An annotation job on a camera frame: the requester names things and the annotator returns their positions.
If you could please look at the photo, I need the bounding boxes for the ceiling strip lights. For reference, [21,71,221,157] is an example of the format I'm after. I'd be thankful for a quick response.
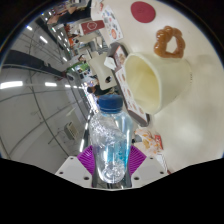
[0,23,88,154]

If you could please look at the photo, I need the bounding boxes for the white crumpled napkin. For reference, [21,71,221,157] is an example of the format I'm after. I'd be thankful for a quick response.
[103,55,118,71]

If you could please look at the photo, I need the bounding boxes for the cream paper cup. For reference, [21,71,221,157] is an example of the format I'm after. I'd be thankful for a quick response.
[123,52,193,116]

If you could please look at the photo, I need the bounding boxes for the flat round red coaster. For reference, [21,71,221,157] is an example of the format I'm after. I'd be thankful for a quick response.
[130,0,157,24]

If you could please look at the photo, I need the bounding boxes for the brown ring donut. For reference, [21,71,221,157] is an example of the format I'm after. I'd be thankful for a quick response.
[153,25,185,59]

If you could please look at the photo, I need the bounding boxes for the ceiling air conditioner unit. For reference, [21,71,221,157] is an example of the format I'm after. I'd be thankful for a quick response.
[63,121,81,141]

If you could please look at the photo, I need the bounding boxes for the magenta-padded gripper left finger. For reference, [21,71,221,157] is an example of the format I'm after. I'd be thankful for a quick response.
[54,144,97,188]

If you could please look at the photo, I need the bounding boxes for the clear water bottle blue cap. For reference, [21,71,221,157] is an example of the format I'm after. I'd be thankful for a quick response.
[88,94,135,184]

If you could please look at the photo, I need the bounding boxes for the colourful sticker sheet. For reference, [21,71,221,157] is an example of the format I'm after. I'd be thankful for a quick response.
[99,4,124,43]

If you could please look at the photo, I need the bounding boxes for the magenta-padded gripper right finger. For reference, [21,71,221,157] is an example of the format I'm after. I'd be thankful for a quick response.
[124,144,168,189]

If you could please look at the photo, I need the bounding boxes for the beige chair with oval hole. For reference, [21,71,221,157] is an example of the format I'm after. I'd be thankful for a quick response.
[88,51,118,91]

